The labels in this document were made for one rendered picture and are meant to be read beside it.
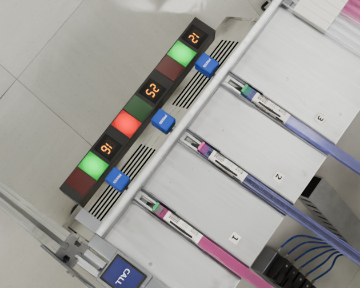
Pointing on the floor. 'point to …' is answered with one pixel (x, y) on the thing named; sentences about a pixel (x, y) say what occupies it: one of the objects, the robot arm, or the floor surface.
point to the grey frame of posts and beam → (36, 223)
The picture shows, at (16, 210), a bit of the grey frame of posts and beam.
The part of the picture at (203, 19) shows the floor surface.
